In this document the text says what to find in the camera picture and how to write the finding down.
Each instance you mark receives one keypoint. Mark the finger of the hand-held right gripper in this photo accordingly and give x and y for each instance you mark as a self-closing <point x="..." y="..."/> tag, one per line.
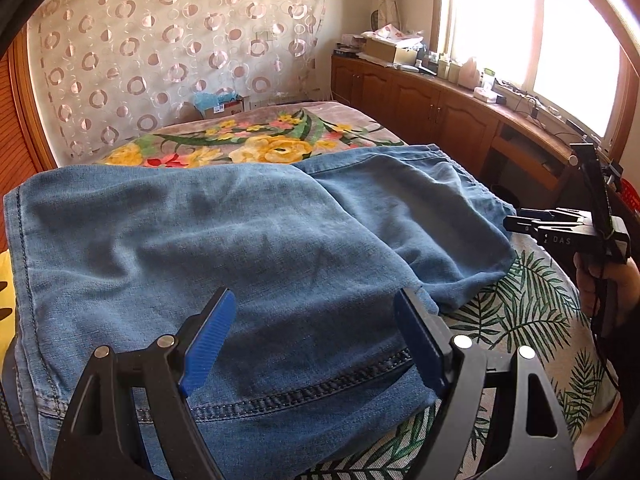
<point x="525" y="225"/>
<point x="562" y="216"/>

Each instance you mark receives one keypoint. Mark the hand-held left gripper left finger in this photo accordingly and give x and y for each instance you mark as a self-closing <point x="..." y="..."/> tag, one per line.
<point x="207" y="345"/>

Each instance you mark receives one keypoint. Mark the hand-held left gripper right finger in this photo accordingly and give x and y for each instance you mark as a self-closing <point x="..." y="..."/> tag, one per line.
<point x="417" y="345"/>

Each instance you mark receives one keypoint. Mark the blue denim pants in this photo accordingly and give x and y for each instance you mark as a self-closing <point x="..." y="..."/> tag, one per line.
<point x="225" y="260"/>

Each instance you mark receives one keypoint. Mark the person's right hand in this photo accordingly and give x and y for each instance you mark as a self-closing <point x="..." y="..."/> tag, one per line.
<point x="587" y="285"/>

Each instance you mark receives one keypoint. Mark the red basket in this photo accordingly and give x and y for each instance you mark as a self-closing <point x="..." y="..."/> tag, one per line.
<point x="627" y="200"/>

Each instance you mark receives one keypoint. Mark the palm leaf bedsheet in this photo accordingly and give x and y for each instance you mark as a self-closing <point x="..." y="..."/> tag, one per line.
<point x="525" y="320"/>

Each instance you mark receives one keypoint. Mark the white power strip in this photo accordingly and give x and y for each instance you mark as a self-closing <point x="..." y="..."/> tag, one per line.
<point x="525" y="95"/>

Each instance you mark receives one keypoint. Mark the white tissue box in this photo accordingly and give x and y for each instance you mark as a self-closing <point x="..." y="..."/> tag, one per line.
<point x="487" y="96"/>

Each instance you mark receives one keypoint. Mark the green capped bottle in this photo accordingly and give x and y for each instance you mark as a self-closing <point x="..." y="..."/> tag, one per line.
<point x="488" y="80"/>

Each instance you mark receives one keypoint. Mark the wooden counter cabinet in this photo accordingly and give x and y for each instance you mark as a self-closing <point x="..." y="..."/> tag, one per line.
<point x="425" y="105"/>

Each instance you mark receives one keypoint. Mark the wooden framed window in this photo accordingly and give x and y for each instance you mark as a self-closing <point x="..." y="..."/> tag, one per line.
<point x="530" y="25"/>

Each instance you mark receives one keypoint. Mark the yellow plush toy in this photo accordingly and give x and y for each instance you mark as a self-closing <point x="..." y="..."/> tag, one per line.
<point x="6" y="310"/>

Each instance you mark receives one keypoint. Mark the floral blanket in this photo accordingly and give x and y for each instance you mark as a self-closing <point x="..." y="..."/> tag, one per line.
<point x="260" y="140"/>

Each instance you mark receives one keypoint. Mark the open cardboard box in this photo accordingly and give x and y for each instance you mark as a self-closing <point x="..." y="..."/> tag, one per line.
<point x="387" y="52"/>

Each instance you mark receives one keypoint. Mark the floral printed paper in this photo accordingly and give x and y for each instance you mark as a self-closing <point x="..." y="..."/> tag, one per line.
<point x="395" y="34"/>

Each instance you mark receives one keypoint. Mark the cardboard box with blue cloth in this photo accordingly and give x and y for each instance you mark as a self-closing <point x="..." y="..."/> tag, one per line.
<point x="220" y="105"/>

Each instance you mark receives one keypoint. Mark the wooden slatted wardrobe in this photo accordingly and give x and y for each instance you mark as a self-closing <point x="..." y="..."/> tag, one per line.
<point x="20" y="135"/>

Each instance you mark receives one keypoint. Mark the sheer curtain with circles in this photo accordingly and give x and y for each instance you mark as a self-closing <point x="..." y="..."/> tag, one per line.
<point x="175" y="50"/>

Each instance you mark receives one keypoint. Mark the small black camera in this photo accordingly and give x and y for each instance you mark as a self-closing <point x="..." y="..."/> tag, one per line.
<point x="614" y="174"/>

